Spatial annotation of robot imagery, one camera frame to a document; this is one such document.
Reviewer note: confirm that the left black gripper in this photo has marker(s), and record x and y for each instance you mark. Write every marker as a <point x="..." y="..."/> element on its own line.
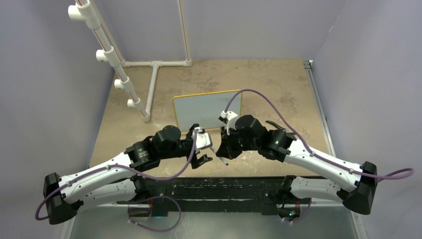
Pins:
<point x="195" y="162"/>

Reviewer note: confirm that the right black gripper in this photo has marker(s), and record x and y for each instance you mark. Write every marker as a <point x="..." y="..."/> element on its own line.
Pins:
<point x="226" y="149"/>

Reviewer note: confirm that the blue white marker pen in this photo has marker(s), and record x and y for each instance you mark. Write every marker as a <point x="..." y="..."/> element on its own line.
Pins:
<point x="220" y="158"/>

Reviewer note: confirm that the yellow framed whiteboard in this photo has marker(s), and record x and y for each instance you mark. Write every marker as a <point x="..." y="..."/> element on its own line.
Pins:
<point x="202" y="108"/>

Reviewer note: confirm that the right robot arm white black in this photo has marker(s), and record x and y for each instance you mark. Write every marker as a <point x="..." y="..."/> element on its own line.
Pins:
<point x="351" y="184"/>

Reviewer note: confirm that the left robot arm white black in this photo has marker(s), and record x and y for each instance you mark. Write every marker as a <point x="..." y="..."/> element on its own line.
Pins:
<point x="111" y="181"/>

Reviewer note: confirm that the black pliers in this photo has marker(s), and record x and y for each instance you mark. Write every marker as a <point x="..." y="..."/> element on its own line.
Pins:
<point x="274" y="124"/>

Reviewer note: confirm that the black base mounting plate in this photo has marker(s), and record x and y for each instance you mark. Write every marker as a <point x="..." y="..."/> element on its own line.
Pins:
<point x="265" y="195"/>

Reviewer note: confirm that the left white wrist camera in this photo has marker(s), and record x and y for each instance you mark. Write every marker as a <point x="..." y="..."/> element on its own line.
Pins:
<point x="203" y="139"/>

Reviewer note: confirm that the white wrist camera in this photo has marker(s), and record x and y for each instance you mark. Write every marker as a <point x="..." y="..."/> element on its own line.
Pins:
<point x="203" y="139"/>
<point x="229" y="118"/>

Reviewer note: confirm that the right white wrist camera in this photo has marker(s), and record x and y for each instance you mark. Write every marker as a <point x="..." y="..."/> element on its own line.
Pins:
<point x="229" y="118"/>

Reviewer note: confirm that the aluminium rail frame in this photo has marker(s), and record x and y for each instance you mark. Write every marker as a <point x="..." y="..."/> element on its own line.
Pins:
<point x="122" y="179"/>

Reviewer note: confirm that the white PVC pipe frame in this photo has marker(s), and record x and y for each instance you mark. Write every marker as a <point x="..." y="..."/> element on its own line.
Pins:
<point x="86" y="11"/>

